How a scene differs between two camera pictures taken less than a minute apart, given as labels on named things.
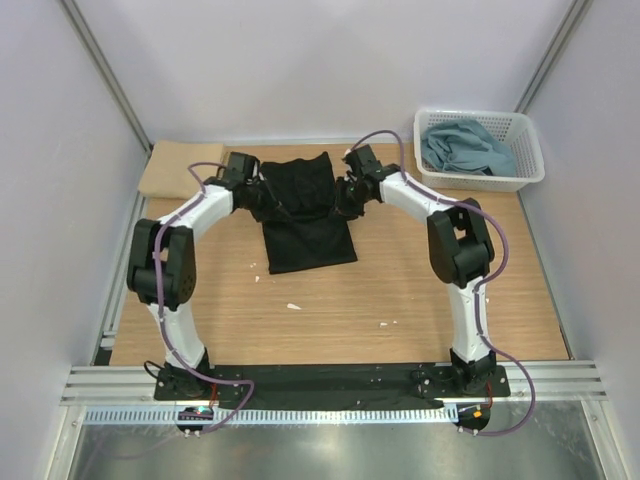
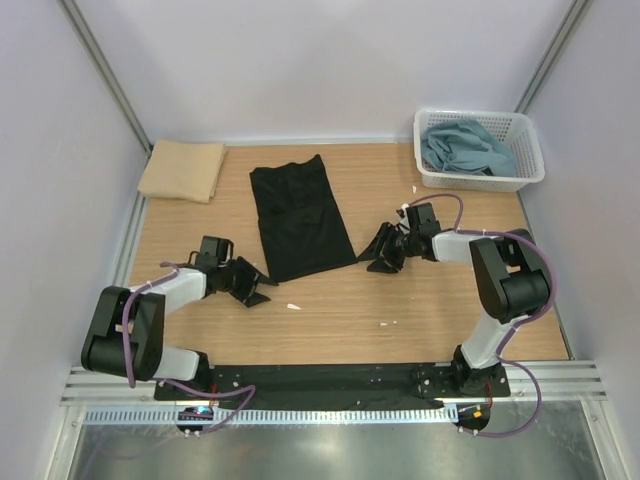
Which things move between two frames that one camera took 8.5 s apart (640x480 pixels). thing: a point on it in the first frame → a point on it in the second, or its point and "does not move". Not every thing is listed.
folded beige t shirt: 167,172 does not move
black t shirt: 312,236 does not move
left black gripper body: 260,202 → 233,278
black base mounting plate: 329,383 does not move
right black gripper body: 350,197 → 404,245
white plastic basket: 470,150 does not move
